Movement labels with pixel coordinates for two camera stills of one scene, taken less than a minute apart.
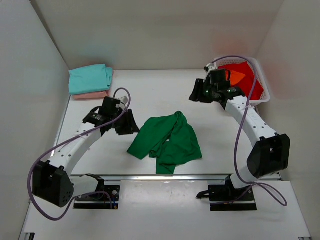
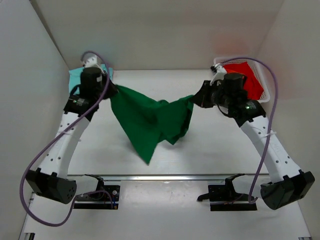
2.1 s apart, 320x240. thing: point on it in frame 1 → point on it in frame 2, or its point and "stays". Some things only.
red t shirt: (247, 82) stays
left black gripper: (130, 124) → (113, 90)
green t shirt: (169, 139) → (146, 120)
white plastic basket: (257, 68) stays
